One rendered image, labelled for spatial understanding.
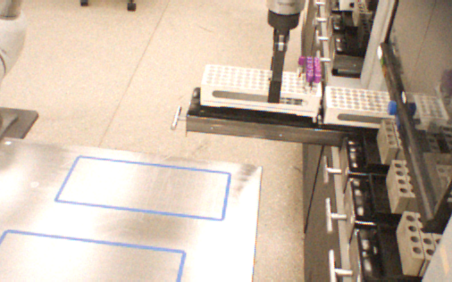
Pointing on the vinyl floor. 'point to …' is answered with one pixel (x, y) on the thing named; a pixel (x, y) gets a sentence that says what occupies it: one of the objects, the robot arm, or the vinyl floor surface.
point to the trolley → (113, 216)
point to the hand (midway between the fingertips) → (274, 83)
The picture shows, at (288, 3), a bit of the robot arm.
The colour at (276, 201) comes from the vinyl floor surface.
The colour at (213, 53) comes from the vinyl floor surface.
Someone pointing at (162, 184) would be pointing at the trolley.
